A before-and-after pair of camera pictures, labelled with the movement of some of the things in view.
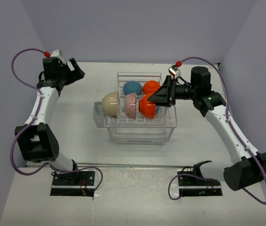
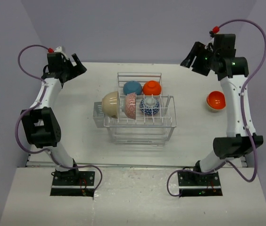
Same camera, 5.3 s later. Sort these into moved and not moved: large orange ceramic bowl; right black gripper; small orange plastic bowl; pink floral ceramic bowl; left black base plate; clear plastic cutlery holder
Moved: right black gripper; large orange ceramic bowl
Not moved: left black base plate; small orange plastic bowl; pink floral ceramic bowl; clear plastic cutlery holder
